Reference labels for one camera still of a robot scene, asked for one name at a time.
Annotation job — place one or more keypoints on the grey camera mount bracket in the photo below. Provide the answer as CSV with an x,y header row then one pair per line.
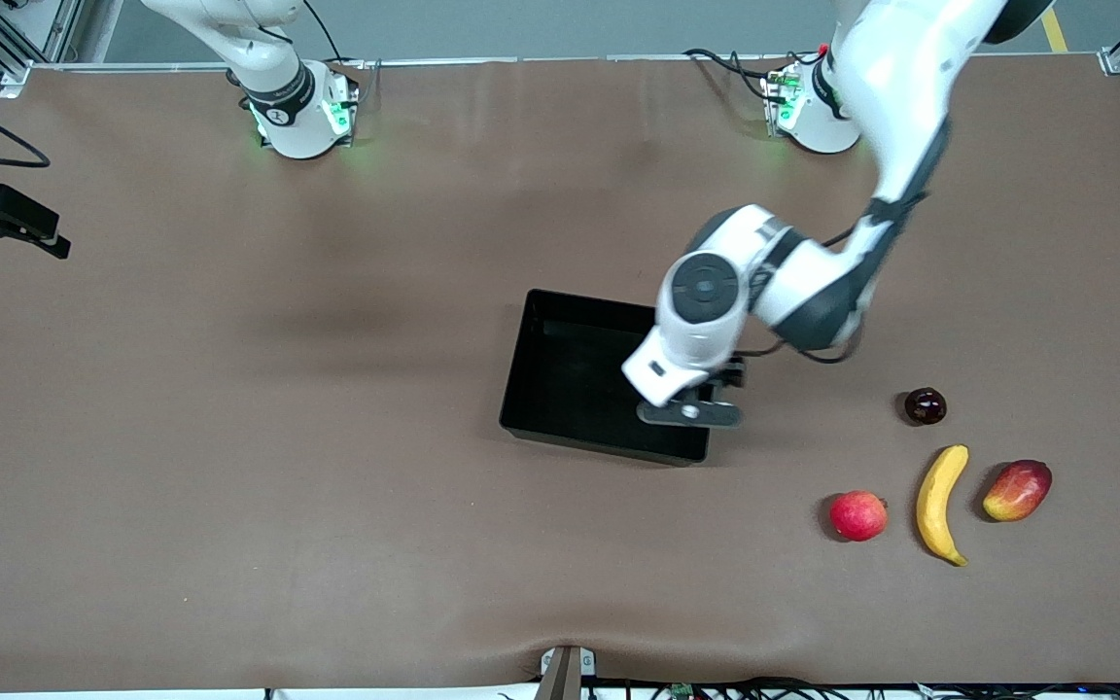
x,y
565,673

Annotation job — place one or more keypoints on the brown table mat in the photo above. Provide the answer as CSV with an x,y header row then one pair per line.
x,y
560,544

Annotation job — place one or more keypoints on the red yellow mango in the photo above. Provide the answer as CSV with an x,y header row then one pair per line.
x,y
1017,491

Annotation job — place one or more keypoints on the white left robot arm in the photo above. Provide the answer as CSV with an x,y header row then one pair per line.
x,y
900,78

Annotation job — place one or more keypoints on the black plastic box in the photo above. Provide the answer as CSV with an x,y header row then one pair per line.
x,y
570,379

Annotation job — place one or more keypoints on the plain red apple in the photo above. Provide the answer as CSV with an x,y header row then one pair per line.
x,y
857,516

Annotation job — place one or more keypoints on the small green circuit board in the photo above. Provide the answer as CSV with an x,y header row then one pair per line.
x,y
683,691

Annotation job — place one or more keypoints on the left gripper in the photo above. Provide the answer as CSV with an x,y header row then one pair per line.
x,y
733,374

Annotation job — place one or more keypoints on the yellow banana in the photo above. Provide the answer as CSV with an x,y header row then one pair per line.
x,y
937,501

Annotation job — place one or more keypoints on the dark purple plum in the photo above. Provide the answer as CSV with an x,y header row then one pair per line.
x,y
926,405

